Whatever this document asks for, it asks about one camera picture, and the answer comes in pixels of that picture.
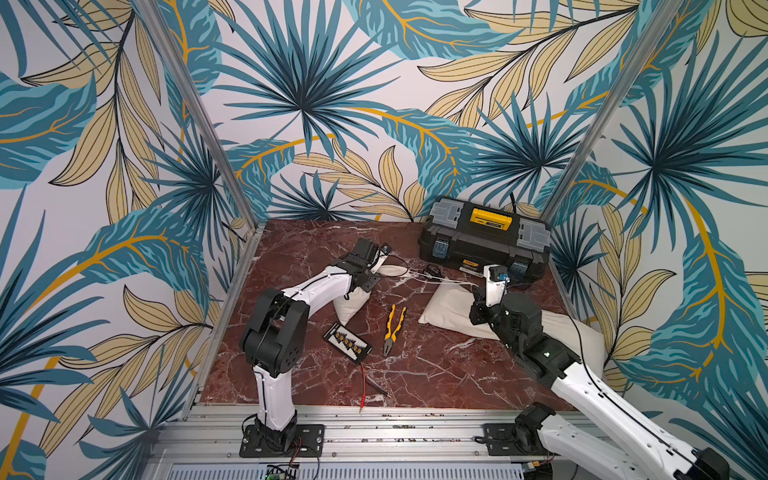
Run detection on aluminium corner post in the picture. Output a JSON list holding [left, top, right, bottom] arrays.
[[135, 0, 258, 234], [541, 1, 682, 224]]

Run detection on black yellow toolbox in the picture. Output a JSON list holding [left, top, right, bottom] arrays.
[[418, 197, 551, 284]]

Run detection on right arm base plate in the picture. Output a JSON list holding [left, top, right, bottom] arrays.
[[476, 423, 549, 457]]

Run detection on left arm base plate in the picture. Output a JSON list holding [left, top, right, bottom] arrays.
[[238, 424, 325, 458]]

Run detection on left aluminium corner post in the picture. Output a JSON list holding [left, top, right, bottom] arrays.
[[135, 0, 258, 234]]

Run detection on right aluminium corner post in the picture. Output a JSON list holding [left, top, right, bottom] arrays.
[[541, 1, 682, 224]]

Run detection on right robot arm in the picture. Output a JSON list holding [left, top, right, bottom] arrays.
[[469, 288, 730, 479]]

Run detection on yellow black pliers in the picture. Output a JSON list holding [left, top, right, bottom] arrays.
[[383, 305, 407, 357]]

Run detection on red black wire leads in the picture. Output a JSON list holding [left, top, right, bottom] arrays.
[[359, 363, 389, 411]]

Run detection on cream cloth bag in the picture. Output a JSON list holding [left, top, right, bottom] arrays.
[[418, 283, 607, 378], [333, 265, 408, 326]]

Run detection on black connector board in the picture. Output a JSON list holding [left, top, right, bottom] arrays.
[[323, 323, 372, 365]]

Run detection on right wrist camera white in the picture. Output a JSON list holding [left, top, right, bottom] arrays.
[[483, 264, 510, 307]]

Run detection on aluminium front rail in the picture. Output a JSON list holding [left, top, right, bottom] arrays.
[[140, 404, 625, 480]]

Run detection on black scissors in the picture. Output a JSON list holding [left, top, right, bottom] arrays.
[[422, 264, 445, 280]]

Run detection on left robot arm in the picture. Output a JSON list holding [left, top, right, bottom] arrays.
[[241, 239, 391, 452]]

